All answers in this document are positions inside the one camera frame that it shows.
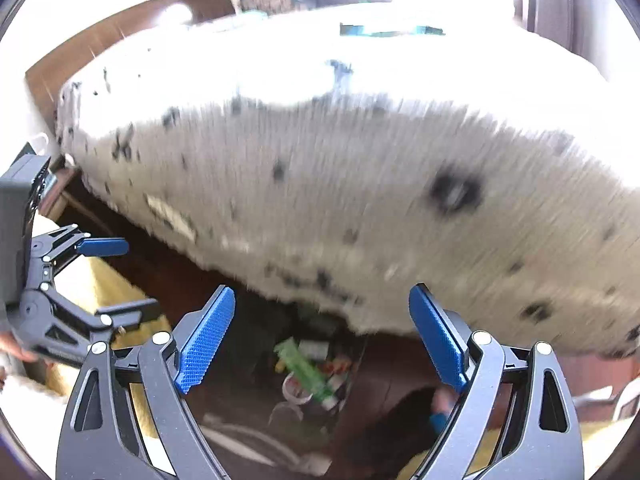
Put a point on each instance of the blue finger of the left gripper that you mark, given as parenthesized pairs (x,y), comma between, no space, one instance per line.
(102,247)
(135,313)

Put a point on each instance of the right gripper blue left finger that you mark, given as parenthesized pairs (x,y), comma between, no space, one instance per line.
(199,335)

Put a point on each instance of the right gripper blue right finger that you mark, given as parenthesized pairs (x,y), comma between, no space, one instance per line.
(441,338)

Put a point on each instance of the green toothpaste tube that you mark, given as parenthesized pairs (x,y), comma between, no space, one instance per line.
(307,374)

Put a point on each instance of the round pink-lid tin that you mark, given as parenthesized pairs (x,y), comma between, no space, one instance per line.
(294,392)

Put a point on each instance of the black trash bin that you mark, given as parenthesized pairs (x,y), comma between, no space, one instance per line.
(280,379)

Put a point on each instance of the person's left hand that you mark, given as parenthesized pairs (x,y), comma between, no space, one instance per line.
(9,345)

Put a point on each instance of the person's slippered right foot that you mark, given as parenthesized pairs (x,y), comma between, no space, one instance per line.
(443,402)

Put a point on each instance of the dark wooden headboard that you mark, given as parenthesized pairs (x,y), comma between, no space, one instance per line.
(46,77)

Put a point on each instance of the grey cat-pattern bed blanket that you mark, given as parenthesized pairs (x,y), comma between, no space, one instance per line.
(338,157)

